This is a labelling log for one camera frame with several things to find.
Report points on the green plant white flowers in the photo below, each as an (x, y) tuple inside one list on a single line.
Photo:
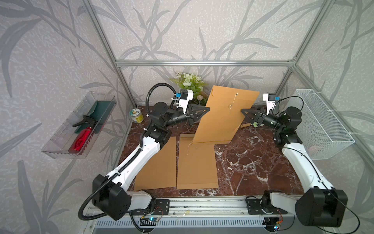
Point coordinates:
[(192, 82)]

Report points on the clear plastic wall tray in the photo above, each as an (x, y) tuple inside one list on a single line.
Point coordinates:
[(57, 147)]

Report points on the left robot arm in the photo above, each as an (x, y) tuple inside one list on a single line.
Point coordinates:
[(110, 196)]

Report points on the dark green cloth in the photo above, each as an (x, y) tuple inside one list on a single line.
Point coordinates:
[(96, 117)]

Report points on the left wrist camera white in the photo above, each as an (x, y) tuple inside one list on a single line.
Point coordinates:
[(183, 98)]

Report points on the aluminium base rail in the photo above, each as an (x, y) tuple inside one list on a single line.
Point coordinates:
[(201, 206)]

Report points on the white wire mesh basket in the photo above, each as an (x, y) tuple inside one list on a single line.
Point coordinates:
[(322, 133)]

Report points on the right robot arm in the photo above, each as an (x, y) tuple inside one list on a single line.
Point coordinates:
[(321, 205)]

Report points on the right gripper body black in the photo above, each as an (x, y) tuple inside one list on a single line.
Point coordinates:
[(272, 121)]

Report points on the green garden fork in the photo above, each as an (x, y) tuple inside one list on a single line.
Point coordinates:
[(250, 124)]

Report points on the brown file bag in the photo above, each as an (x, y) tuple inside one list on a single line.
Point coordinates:
[(160, 171), (196, 165), (221, 123)]

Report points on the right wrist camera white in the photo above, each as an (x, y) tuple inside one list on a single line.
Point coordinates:
[(270, 99)]

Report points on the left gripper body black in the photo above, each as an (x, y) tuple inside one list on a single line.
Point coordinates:
[(185, 118)]

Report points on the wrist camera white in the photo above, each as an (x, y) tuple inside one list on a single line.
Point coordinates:
[(183, 98), (270, 99)]

